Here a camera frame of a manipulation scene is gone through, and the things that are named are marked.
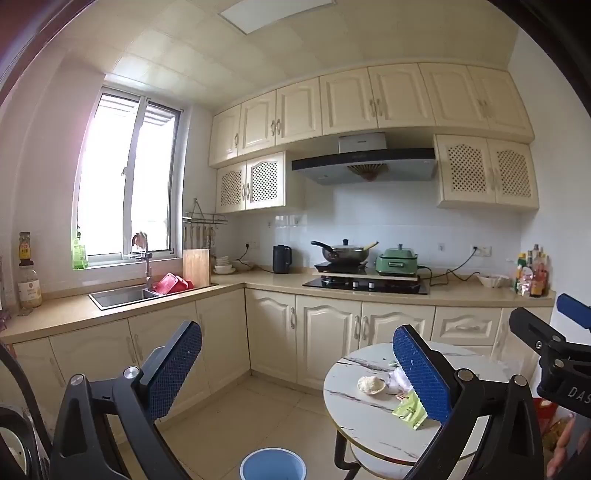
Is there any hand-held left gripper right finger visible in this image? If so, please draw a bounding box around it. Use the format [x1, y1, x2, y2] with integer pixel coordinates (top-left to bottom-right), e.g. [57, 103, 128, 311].
[392, 324, 546, 480]

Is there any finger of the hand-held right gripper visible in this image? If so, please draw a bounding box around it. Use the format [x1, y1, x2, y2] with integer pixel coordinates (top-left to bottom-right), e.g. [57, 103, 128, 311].
[509, 307, 570, 370]
[556, 293, 591, 329]

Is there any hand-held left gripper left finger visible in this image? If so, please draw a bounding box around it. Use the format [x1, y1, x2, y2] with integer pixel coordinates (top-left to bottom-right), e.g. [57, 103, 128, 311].
[48, 320, 204, 480]

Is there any dark green yellow-edged packet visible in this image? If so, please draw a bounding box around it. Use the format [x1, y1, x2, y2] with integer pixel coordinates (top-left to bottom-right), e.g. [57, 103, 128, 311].
[392, 396, 439, 431]

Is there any large ginger root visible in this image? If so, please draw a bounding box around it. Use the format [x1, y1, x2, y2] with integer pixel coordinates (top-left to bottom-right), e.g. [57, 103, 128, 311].
[357, 376, 386, 396]

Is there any blue plastic bucket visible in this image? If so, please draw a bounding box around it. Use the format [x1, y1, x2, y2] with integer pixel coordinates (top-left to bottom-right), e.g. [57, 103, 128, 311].
[240, 447, 308, 480]

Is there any person's right hand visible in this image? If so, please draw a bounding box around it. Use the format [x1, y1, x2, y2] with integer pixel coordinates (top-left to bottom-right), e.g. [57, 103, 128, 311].
[546, 413, 578, 479]

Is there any red and yellow package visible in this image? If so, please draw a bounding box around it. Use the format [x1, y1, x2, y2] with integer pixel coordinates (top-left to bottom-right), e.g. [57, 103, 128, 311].
[534, 397, 574, 449]

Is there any group of condiment bottles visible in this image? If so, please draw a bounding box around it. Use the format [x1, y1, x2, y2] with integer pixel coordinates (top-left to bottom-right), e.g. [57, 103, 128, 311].
[514, 244, 550, 297]

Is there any round white marble table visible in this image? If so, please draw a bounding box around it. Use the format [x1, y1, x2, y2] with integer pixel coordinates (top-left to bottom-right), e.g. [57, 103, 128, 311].
[323, 340, 511, 480]

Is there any red plastic basket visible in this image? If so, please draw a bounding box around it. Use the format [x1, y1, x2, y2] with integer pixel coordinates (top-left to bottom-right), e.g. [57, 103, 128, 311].
[152, 272, 195, 296]

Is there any stainless steel sink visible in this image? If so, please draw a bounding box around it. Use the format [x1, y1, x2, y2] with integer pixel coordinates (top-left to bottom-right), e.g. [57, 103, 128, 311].
[89, 284, 185, 311]

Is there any metal sink faucet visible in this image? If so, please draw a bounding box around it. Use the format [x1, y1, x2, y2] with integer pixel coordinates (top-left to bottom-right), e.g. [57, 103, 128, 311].
[131, 240, 154, 291]

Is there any wooden cutting board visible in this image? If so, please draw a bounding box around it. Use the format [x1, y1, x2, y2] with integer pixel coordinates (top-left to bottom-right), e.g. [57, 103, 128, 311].
[183, 248, 212, 288]

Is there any black gas stove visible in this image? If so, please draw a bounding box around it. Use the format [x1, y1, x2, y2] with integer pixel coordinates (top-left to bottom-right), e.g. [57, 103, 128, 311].
[302, 276, 431, 296]

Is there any green electric cooking pot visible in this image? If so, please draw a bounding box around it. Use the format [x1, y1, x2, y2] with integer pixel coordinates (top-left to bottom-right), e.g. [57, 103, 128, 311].
[375, 247, 420, 276]

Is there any black wok with lid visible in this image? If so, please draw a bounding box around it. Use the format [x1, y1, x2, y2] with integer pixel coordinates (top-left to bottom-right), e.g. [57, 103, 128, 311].
[310, 239, 380, 265]

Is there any black electric kettle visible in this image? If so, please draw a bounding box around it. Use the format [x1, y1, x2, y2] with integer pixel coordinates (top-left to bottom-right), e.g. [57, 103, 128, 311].
[271, 244, 293, 275]

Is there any green dish soap bottle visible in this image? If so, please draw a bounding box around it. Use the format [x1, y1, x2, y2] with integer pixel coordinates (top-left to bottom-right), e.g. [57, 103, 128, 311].
[71, 233, 88, 271]

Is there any hanging utensil rack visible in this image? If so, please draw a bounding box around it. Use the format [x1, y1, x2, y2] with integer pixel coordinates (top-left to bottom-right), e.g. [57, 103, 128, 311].
[182, 198, 229, 252]

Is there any clear glass jar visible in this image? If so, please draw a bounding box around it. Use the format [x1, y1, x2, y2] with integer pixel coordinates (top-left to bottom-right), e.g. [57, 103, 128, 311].
[17, 263, 43, 309]

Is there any wide lattice door cabinet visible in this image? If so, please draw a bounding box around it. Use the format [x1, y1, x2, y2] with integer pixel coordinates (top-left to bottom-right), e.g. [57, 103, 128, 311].
[433, 134, 540, 212]

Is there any sliding kitchen window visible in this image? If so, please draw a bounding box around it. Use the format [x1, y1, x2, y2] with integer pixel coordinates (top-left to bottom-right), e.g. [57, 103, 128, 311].
[74, 85, 188, 271]

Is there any narrow lattice door cabinet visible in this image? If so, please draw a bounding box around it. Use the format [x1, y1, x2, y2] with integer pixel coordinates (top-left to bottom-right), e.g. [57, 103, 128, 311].
[215, 150, 305, 214]

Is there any black range hood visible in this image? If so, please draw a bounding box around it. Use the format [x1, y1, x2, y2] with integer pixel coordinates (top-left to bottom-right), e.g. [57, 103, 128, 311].
[291, 132, 438, 186]

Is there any cream upper kitchen cabinet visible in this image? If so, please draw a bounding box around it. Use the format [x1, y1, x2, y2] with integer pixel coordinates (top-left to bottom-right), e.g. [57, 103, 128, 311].
[208, 62, 536, 169]

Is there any square ceiling light panel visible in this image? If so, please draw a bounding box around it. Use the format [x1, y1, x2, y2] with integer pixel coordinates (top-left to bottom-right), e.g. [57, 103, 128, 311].
[219, 0, 338, 21]

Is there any black pot power cable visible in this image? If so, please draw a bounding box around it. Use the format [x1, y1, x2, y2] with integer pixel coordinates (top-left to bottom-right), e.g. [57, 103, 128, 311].
[418, 247, 482, 287]

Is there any black kettle power cable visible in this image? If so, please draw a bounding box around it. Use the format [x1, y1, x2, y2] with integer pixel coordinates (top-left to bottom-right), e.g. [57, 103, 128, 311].
[235, 244, 274, 273]

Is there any dark brown door frame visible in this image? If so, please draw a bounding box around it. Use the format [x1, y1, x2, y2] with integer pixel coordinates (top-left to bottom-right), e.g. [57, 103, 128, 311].
[0, 0, 98, 109]

